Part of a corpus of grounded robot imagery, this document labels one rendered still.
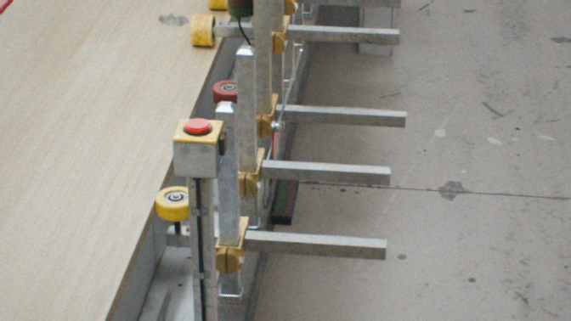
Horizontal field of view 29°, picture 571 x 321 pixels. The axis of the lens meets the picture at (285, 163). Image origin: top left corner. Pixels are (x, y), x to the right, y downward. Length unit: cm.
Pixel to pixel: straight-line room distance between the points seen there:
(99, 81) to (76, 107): 14
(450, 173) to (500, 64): 101
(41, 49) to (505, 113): 225
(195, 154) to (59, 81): 101
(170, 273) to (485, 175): 189
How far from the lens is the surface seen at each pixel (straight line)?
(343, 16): 506
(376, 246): 216
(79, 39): 291
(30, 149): 240
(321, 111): 258
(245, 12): 244
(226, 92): 257
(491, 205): 391
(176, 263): 248
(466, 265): 359
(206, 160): 172
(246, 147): 231
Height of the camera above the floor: 203
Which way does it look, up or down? 30 degrees down
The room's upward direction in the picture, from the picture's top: straight up
